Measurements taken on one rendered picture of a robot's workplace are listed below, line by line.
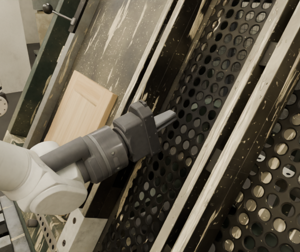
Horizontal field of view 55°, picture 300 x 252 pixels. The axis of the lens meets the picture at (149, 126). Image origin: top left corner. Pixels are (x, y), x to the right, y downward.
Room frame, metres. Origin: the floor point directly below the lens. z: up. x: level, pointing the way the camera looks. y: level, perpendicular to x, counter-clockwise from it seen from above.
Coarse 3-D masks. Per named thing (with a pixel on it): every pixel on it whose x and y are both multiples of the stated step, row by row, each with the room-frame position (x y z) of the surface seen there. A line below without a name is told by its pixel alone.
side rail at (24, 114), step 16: (64, 0) 1.36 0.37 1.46; (80, 0) 1.40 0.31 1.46; (48, 32) 1.34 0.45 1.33; (64, 32) 1.35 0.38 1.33; (48, 48) 1.31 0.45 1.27; (48, 64) 1.30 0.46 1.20; (32, 80) 1.26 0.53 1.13; (48, 80) 1.30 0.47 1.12; (32, 96) 1.25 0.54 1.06; (16, 112) 1.23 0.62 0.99; (32, 112) 1.24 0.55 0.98; (16, 128) 1.20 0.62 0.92
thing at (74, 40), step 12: (96, 0) 1.19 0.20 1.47; (84, 12) 1.16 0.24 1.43; (84, 24) 1.15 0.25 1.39; (72, 36) 1.14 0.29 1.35; (84, 36) 1.15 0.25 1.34; (72, 48) 1.12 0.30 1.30; (60, 60) 1.12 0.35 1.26; (72, 60) 1.12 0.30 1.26; (60, 72) 1.09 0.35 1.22; (60, 84) 1.09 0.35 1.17; (48, 96) 1.06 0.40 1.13; (48, 108) 1.05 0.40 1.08; (36, 120) 1.04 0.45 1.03; (48, 120) 1.05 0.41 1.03; (36, 132) 1.02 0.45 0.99; (24, 144) 1.03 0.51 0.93
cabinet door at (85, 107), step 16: (80, 80) 0.97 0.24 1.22; (64, 96) 1.00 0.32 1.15; (80, 96) 0.92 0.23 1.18; (96, 96) 0.84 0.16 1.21; (112, 96) 0.78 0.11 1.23; (64, 112) 0.95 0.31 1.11; (80, 112) 0.87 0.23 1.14; (96, 112) 0.80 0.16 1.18; (64, 128) 0.90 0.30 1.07; (80, 128) 0.82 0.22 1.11; (96, 128) 0.75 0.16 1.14
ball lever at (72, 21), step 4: (44, 4) 1.15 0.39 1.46; (48, 4) 1.15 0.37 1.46; (44, 8) 1.14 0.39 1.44; (48, 8) 1.14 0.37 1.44; (52, 8) 1.15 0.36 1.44; (48, 12) 1.15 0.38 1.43; (56, 12) 1.15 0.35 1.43; (64, 16) 1.15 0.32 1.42; (72, 20) 1.15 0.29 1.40; (72, 24) 1.15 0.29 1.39
